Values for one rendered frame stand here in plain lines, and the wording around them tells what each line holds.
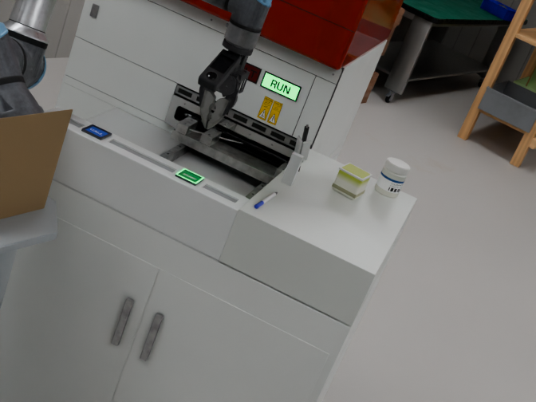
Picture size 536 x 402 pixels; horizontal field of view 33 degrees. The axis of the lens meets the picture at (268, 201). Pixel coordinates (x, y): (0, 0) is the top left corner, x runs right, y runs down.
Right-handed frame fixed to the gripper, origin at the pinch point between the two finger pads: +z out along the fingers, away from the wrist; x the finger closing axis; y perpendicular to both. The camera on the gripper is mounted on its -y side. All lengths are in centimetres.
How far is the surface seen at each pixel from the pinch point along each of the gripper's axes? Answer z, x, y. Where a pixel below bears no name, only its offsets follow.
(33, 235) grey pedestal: 28.8, 19.2, -32.0
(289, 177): 11.9, -18.8, 23.4
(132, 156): 14.6, 13.9, -2.4
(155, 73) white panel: 13, 37, 59
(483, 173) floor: 109, -78, 468
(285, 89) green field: 1, -2, 58
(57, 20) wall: 86, 192, 294
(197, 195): 15.5, -4.7, -3.9
